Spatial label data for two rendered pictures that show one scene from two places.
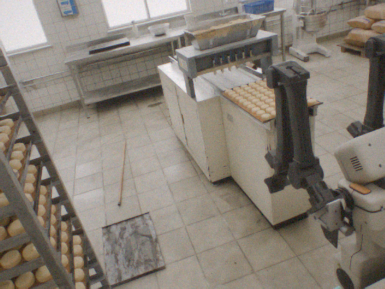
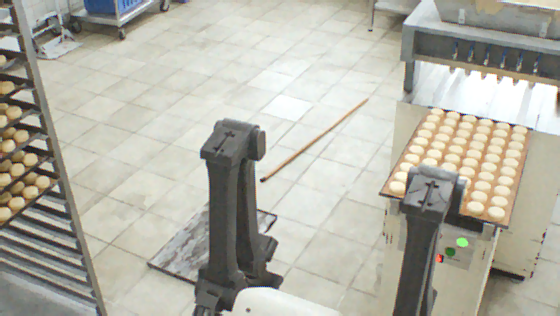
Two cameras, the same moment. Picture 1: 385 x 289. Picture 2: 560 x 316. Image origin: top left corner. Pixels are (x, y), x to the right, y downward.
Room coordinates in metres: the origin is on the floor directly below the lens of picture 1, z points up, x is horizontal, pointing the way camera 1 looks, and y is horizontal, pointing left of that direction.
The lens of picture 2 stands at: (0.29, -1.13, 2.05)
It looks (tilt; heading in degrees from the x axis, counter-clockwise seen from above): 35 degrees down; 40
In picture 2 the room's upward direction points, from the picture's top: 1 degrees counter-clockwise
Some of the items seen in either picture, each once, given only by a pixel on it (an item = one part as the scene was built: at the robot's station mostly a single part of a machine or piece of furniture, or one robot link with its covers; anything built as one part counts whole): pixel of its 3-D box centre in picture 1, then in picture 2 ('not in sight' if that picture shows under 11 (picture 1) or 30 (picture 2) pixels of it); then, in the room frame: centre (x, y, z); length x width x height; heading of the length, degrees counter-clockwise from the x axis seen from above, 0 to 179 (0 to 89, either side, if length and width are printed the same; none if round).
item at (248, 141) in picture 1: (265, 152); (448, 245); (2.01, -0.52, 0.45); 0.70 x 0.34 x 0.90; 13
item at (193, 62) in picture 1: (227, 63); (496, 63); (2.50, -0.40, 1.01); 0.72 x 0.33 x 0.34; 103
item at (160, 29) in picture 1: (159, 30); not in sight; (5.19, 0.14, 0.94); 0.33 x 0.33 x 0.12
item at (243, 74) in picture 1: (239, 71); (529, 89); (2.64, -0.52, 0.87); 2.01 x 0.03 x 0.07; 13
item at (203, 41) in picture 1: (224, 32); (506, 7); (2.50, -0.40, 1.25); 0.56 x 0.29 x 0.14; 103
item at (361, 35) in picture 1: (373, 34); not in sight; (4.85, -3.09, 0.32); 0.72 x 0.42 x 0.17; 15
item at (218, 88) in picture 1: (208, 80); (461, 75); (2.58, -0.24, 0.87); 2.01 x 0.03 x 0.07; 13
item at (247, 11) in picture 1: (258, 6); not in sight; (5.47, -1.50, 0.95); 0.40 x 0.30 x 0.14; 104
